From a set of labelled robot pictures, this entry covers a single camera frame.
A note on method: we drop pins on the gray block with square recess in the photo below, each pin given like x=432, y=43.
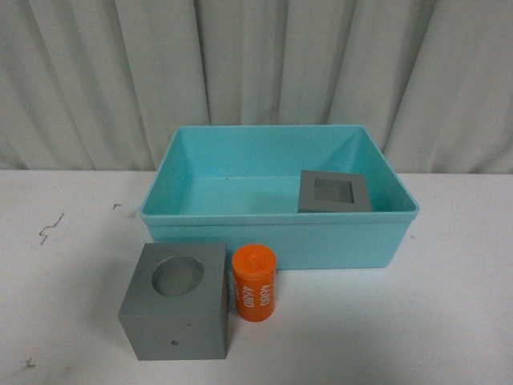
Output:
x=333, y=192

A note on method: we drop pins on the orange cylinder marked 4680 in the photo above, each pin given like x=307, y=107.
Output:
x=254, y=270

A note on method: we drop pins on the gray block with round recess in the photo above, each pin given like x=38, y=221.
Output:
x=176, y=305

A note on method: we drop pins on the light blue plastic box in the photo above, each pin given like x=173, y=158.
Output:
x=240, y=185

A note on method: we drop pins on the white pleated curtain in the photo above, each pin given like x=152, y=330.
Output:
x=103, y=85

